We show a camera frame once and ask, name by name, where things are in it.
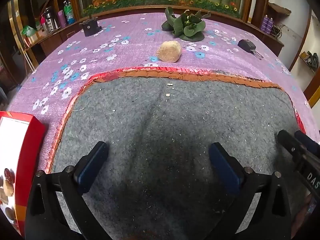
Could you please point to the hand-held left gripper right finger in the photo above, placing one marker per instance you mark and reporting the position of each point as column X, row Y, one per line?
column 225, row 170

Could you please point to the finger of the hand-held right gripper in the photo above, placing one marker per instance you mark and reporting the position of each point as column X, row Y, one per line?
column 287, row 140
column 306, row 138

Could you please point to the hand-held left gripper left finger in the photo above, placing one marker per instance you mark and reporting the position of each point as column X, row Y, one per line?
column 90, row 172

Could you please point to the red gift box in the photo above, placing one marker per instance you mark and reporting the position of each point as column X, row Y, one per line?
column 27, row 155

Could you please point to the person's right hand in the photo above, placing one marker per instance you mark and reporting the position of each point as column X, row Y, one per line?
column 305, row 215

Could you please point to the grey felt mat red trim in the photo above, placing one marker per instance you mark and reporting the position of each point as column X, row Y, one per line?
column 175, row 142

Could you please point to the black charger plug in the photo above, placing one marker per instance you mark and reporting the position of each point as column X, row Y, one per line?
column 246, row 45

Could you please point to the large beige sugarcane chunk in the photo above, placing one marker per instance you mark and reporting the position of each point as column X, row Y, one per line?
column 168, row 51

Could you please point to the wooden sideboard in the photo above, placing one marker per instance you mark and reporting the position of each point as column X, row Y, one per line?
column 53, row 38

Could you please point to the black cylinder device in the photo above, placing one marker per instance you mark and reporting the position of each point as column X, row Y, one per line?
column 89, row 27

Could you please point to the purple floral tablecloth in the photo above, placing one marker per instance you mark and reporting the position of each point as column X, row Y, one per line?
column 140, row 35

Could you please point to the green leafy vegetable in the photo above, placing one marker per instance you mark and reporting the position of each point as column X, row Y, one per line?
column 187, row 26

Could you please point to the green bag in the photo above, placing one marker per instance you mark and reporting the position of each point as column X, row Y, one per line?
column 28, row 31

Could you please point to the red bottle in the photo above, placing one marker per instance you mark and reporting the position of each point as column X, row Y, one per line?
column 43, row 23

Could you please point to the pink bottle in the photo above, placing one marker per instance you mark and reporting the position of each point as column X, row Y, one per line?
column 61, row 17

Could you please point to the steel thermos flask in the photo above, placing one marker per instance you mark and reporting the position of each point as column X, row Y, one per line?
column 51, row 18

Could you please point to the green plastic bottle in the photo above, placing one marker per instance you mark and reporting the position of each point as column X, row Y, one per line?
column 68, row 12

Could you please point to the wooden wall shelf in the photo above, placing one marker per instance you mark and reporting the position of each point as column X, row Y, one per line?
column 278, row 8

